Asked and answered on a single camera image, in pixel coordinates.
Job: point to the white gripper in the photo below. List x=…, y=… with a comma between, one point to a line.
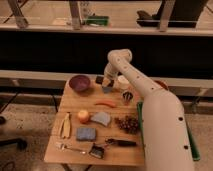
x=109, y=76

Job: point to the dark eraser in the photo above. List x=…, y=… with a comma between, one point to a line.
x=107, y=89

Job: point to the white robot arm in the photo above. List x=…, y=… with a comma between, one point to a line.
x=166, y=141

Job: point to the white plastic cup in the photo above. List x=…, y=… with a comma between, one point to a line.
x=122, y=83

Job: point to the small metal cup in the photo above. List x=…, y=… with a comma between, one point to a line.
x=127, y=97

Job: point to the orange carrot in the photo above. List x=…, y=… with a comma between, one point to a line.
x=108, y=103

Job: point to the purple bowl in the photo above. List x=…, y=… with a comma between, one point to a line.
x=79, y=83

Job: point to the grey cloth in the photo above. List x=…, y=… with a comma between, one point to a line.
x=102, y=118

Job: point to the red yellow apple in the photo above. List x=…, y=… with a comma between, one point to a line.
x=83, y=116

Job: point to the bunch of dark grapes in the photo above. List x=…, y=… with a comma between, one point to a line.
x=128, y=124

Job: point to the orange bowl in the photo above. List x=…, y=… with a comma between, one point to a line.
x=162, y=84

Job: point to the blue sponge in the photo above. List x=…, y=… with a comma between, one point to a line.
x=86, y=134

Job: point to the green box on shelf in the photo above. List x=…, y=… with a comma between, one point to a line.
x=97, y=20

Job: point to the peeled banana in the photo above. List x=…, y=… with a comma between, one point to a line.
x=65, y=127

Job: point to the silver fork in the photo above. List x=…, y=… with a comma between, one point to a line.
x=63, y=146

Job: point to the green tray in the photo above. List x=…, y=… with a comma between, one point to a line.
x=194, y=149

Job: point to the black handled spatula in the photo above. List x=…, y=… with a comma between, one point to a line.
x=98, y=150

